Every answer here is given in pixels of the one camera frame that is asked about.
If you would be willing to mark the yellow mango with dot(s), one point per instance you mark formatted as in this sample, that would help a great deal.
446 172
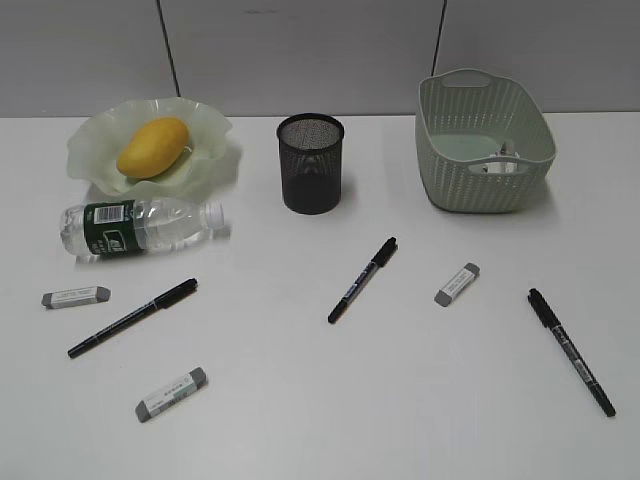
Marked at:
154 148

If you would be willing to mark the white waste paper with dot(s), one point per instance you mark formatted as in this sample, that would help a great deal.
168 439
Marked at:
507 149

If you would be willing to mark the black marker pen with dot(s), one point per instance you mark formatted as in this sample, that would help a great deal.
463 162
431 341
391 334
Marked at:
163 301
379 260
550 321

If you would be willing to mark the clear plastic water bottle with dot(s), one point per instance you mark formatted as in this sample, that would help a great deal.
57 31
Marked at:
145 226

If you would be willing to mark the black mesh pen holder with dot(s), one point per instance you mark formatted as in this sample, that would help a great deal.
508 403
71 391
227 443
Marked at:
310 154

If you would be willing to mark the grey white eraser right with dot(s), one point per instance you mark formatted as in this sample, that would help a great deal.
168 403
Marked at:
452 289

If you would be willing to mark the grey white eraser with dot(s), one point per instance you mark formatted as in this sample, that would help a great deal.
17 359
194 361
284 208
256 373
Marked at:
175 391
452 289
75 297

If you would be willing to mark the pale green woven plastic basket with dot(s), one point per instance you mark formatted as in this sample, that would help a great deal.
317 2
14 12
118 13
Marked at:
462 117

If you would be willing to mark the grey white eraser far left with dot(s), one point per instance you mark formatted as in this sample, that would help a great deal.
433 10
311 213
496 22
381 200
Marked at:
75 297

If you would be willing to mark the grey white eraser front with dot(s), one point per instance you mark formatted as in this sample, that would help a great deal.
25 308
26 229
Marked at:
175 391

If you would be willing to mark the pale green wavy glass plate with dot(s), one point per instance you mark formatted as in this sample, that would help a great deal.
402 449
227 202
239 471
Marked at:
94 148

